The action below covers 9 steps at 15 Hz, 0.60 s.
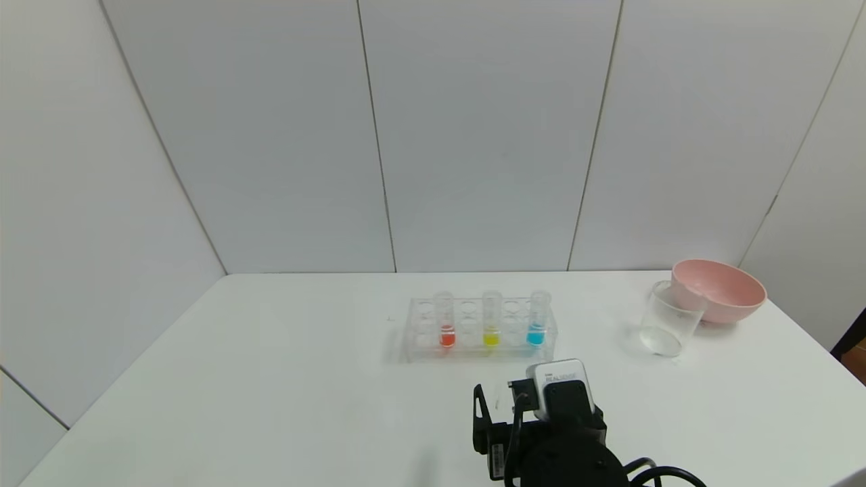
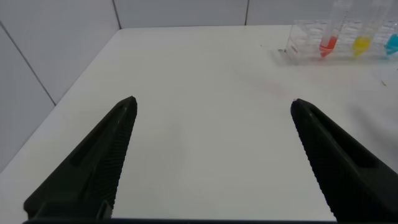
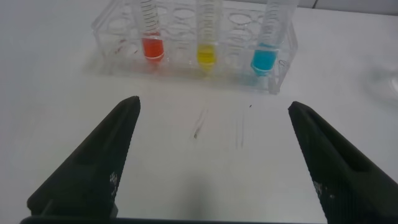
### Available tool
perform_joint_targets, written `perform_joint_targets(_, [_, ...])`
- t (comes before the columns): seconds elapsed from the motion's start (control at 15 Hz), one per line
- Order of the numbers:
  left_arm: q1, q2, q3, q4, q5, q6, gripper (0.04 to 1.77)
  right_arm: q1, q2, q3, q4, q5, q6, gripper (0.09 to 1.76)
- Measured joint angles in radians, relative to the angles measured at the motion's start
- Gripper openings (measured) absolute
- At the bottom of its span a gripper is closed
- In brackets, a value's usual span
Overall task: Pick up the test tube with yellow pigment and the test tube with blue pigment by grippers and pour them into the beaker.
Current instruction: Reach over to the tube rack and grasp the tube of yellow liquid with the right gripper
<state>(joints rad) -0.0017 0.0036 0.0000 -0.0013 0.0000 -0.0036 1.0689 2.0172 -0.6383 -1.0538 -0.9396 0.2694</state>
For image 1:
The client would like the test tube with yellow pigment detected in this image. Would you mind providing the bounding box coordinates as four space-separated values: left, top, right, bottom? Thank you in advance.
481 291 502 348

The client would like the test tube with blue pigment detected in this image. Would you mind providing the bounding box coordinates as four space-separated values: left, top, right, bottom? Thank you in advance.
526 290 551 348

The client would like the test tube with red pigment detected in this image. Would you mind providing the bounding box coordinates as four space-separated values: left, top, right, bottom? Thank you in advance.
434 292 457 349

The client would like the clear plastic test tube rack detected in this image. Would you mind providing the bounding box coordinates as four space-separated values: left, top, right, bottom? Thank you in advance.
404 296 557 364

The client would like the clear glass beaker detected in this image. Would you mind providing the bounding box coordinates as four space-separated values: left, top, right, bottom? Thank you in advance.
639 280 706 358

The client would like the pink bowl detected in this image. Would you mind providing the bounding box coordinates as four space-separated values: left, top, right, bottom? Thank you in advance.
670 260 767 325

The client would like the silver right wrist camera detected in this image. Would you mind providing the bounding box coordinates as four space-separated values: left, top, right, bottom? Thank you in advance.
526 359 596 420

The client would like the black camera cable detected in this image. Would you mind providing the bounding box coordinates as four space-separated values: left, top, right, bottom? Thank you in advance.
509 389 535 484

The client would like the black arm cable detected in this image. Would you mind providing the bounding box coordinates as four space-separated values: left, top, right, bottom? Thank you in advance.
622 457 708 487

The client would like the black metal frame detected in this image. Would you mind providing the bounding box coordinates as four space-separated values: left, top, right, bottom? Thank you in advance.
830 306 866 361

